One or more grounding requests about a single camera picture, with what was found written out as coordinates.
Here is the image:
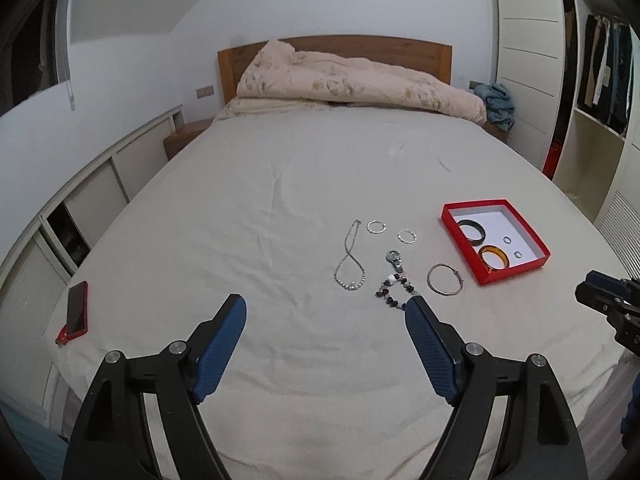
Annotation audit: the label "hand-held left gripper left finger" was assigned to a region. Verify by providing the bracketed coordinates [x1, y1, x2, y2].
[62, 293, 248, 480]

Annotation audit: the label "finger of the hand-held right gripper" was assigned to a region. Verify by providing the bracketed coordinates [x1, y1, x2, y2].
[586, 270, 626, 293]
[575, 282, 618, 315]

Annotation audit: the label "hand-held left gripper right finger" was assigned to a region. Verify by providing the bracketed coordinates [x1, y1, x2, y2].
[404, 296, 590, 480]

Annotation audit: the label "thin silver bangle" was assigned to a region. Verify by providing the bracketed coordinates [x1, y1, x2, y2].
[427, 263, 464, 296]

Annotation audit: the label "beaded keychain with clasp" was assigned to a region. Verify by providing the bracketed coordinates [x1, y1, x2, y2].
[375, 272, 418, 313]

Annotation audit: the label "red jewelry box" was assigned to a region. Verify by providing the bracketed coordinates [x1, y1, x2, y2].
[440, 199, 551, 286]

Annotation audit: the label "person's right forearm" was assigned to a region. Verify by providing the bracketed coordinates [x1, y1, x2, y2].
[620, 372, 640, 453]

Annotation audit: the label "amber bangle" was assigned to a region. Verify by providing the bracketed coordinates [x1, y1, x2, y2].
[478, 245, 510, 273]

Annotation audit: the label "black bangle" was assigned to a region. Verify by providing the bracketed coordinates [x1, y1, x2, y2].
[459, 220, 486, 248]

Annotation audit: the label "red bag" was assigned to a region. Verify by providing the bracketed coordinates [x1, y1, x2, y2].
[542, 142, 562, 181]

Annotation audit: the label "phone in red case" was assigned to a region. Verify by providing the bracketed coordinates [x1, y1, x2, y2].
[56, 280, 90, 346]

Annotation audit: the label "wooden nightstand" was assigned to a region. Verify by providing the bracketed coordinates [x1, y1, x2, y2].
[163, 119, 216, 161]
[482, 121, 512, 144]

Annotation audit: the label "blue crumpled clothing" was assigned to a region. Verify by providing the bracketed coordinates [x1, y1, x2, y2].
[472, 81, 516, 130]

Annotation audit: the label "hanging dark clothes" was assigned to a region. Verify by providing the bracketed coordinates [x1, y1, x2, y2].
[575, 10, 636, 136]

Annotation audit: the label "cream pillow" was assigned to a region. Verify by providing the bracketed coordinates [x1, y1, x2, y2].
[215, 96, 331, 121]

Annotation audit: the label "white wardrobe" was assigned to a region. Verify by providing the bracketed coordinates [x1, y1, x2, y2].
[492, 0, 640, 281]

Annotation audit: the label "wooden headboard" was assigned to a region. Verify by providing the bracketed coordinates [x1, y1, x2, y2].
[217, 35, 453, 106]

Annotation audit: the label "beige floral duvet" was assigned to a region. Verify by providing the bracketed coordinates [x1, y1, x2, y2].
[235, 40, 487, 123]

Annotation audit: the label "window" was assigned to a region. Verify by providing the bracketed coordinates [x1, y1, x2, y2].
[0, 0, 71, 116]

